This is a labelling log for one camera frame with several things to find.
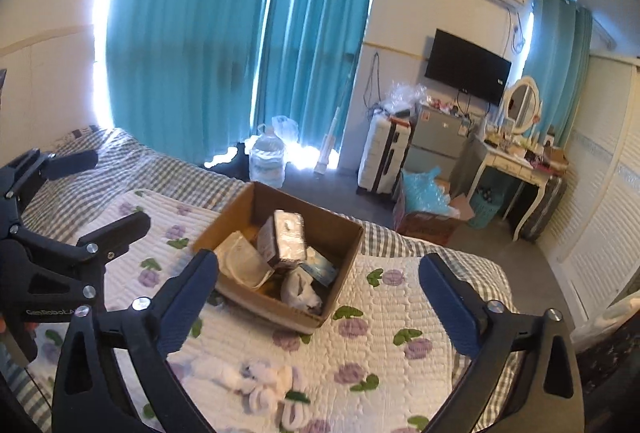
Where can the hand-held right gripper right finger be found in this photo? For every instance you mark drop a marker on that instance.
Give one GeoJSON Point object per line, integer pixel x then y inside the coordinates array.
{"type": "Point", "coordinates": [452, 308]}

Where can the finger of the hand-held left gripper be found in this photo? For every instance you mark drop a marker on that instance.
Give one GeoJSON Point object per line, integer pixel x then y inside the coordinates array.
{"type": "Point", "coordinates": [70, 161]}
{"type": "Point", "coordinates": [125, 230]}

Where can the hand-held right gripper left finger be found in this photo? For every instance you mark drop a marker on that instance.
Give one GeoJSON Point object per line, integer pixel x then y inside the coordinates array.
{"type": "Point", "coordinates": [192, 285]}

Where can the brown cardboard box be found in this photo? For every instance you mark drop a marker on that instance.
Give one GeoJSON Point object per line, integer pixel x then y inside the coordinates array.
{"type": "Point", "coordinates": [235, 213]}

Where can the white sock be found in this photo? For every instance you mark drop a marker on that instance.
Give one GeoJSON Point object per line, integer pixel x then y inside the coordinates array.
{"type": "Point", "coordinates": [215, 375]}

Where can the white fuzzy socks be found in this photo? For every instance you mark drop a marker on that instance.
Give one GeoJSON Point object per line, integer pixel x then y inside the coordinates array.
{"type": "Point", "coordinates": [272, 388]}

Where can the white flat packet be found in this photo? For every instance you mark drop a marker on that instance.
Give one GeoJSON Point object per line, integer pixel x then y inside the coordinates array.
{"type": "Point", "coordinates": [240, 260]}

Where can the white floral quilt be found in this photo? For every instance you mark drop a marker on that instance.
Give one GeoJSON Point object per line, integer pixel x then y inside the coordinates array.
{"type": "Point", "coordinates": [390, 328]}

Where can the printed cardboard box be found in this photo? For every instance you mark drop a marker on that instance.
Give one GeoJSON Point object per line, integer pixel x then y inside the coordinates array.
{"type": "Point", "coordinates": [425, 228]}

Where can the teal basket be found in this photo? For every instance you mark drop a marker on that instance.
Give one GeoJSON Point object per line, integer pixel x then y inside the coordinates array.
{"type": "Point", "coordinates": [484, 210]}

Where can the white crumpled bag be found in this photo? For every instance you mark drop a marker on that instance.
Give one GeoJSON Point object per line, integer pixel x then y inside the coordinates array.
{"type": "Point", "coordinates": [297, 288]}

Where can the grey brown wrapped packet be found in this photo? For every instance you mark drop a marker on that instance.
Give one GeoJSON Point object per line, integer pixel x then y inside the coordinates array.
{"type": "Point", "coordinates": [289, 235]}

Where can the blue plastic bags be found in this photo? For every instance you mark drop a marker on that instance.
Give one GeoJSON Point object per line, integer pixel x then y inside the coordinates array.
{"type": "Point", "coordinates": [425, 193]}

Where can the blue face mask packet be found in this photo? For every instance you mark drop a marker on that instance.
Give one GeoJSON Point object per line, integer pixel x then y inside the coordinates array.
{"type": "Point", "coordinates": [320, 269]}

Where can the black bag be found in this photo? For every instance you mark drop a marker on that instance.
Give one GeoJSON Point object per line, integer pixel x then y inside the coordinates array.
{"type": "Point", "coordinates": [235, 160]}

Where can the dark suitcase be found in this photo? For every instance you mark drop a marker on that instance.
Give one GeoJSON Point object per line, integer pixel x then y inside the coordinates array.
{"type": "Point", "coordinates": [545, 208]}

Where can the large clear water bottle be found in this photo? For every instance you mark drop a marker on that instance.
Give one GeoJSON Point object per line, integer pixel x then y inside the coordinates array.
{"type": "Point", "coordinates": [267, 160]}

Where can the white dressing table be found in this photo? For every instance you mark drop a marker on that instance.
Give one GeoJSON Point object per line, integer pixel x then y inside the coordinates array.
{"type": "Point", "coordinates": [500, 160]}

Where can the grey small fridge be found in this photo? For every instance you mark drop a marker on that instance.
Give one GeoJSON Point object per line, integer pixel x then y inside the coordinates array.
{"type": "Point", "coordinates": [435, 138]}

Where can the white suitcase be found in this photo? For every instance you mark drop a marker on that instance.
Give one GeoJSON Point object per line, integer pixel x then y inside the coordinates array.
{"type": "Point", "coordinates": [380, 153]}

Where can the wide teal curtain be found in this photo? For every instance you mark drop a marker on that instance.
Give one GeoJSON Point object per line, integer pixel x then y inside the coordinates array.
{"type": "Point", "coordinates": [185, 28]}

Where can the white plastic bag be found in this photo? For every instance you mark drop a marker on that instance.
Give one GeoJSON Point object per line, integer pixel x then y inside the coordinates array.
{"type": "Point", "coordinates": [285, 127]}

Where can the white louvred wardrobe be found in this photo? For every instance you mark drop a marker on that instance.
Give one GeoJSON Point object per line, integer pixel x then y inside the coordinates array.
{"type": "Point", "coordinates": [600, 193]}

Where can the white mop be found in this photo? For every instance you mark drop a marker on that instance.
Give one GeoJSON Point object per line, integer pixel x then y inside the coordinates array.
{"type": "Point", "coordinates": [327, 148]}

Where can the clear plastic wrapping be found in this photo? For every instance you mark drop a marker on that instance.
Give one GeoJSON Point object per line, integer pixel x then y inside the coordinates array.
{"type": "Point", "coordinates": [402, 98]}

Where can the white oval mirror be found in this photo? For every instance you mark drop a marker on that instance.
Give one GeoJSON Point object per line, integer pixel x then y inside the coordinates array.
{"type": "Point", "coordinates": [522, 103]}

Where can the teal curtain with eyelets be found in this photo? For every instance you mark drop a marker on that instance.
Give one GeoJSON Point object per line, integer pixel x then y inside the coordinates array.
{"type": "Point", "coordinates": [555, 63]}

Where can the narrow teal curtain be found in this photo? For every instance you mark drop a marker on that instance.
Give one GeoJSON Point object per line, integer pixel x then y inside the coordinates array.
{"type": "Point", "coordinates": [320, 28]}

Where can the black wall television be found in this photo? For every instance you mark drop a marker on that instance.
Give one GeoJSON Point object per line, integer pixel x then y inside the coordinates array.
{"type": "Point", "coordinates": [467, 65]}

